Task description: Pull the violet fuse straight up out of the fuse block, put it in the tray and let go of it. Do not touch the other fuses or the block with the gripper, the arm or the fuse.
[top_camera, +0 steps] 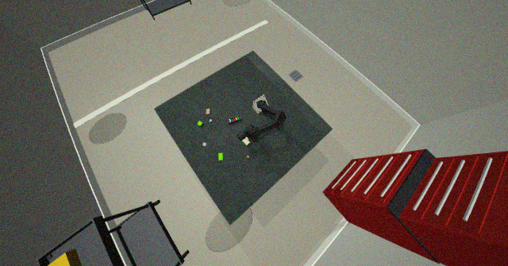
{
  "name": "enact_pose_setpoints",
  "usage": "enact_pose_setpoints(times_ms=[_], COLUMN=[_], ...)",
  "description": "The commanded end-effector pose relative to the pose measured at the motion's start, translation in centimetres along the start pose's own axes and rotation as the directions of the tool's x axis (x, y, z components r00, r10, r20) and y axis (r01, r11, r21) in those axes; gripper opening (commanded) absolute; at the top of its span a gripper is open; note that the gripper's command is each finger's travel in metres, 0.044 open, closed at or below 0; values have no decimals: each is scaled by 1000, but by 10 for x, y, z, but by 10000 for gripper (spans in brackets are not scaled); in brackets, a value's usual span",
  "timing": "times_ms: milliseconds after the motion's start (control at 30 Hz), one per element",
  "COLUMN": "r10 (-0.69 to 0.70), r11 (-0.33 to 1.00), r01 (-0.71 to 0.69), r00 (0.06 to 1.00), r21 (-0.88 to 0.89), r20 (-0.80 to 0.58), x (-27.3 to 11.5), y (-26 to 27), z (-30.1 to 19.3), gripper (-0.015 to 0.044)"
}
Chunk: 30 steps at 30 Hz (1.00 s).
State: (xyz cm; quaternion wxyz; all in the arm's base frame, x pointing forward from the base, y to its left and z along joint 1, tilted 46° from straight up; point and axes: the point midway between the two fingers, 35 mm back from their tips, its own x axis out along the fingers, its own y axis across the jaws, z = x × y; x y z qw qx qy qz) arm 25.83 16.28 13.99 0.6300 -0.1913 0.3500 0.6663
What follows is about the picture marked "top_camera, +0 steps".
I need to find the beige shallow tray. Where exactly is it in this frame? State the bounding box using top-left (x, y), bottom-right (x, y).
top-left (242, 137), bottom-right (251, 146)

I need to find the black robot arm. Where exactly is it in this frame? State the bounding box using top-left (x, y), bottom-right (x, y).
top-left (237, 100), bottom-right (286, 142)

